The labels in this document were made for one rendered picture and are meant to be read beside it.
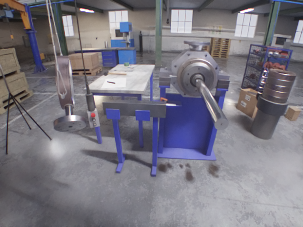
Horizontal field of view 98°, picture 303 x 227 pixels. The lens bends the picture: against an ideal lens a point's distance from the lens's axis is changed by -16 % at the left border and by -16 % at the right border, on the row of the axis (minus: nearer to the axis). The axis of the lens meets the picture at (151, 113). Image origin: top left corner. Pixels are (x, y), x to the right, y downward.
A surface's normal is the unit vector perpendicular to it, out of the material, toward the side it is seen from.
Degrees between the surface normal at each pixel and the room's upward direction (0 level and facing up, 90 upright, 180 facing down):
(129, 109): 90
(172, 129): 90
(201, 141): 90
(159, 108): 90
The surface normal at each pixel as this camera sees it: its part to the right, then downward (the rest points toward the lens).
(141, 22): -0.13, 0.47
